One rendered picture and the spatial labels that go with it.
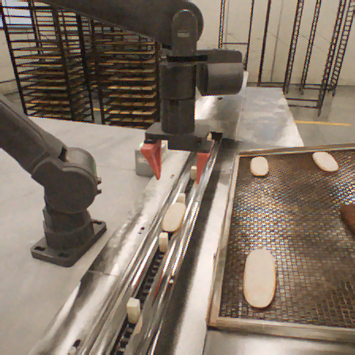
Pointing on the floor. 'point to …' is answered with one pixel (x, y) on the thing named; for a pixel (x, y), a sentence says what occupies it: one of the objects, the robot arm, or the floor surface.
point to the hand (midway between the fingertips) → (177, 177)
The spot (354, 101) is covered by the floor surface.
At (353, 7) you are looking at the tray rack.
